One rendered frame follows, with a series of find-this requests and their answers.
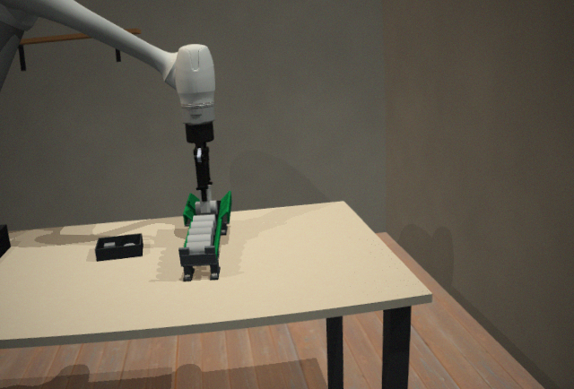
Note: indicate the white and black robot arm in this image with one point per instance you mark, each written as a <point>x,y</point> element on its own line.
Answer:
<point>191,67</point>

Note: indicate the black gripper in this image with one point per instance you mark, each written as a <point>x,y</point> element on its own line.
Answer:
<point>200,135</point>

